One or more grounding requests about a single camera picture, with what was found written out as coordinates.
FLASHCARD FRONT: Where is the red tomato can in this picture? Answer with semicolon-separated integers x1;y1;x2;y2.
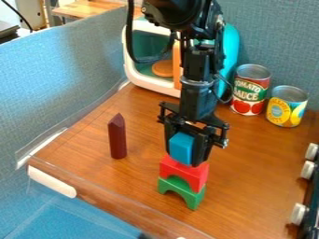
229;63;273;117

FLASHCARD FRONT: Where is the yellow can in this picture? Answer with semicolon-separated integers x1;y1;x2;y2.
265;84;311;129

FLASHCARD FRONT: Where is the toy microwave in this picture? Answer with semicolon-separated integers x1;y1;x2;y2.
120;16;243;99

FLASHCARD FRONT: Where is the green arch block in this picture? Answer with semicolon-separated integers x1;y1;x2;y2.
155;175;207;212

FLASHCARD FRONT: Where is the toy stove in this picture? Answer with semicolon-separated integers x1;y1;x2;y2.
288;141;319;239

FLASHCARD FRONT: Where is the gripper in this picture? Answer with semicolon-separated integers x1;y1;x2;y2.
157;78;231;168

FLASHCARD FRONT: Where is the wooden table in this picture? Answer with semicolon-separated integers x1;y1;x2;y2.
50;0;145;21

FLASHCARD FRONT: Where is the blue cube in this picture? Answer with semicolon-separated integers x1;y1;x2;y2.
167;132;198;166

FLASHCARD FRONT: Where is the red arch block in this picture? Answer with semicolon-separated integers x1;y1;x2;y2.
158;153;211;194

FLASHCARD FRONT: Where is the dark red pointed block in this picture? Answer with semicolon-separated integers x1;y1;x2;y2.
106;112;129;161

